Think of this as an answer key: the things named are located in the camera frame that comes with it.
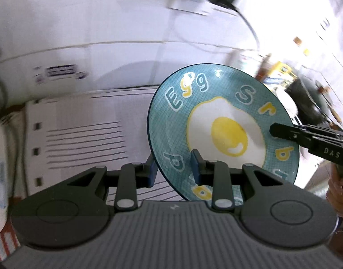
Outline teal egg plate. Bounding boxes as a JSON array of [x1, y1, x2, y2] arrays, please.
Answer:
[[147, 63, 300, 201]]

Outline person right hand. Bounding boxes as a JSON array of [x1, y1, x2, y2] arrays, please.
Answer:
[[326, 164, 343, 217]]

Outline striped white table mat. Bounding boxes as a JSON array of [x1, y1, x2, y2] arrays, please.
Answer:
[[0, 85, 189, 261]]

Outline black power cable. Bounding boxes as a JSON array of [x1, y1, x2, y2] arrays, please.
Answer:
[[233, 4, 259, 48]]

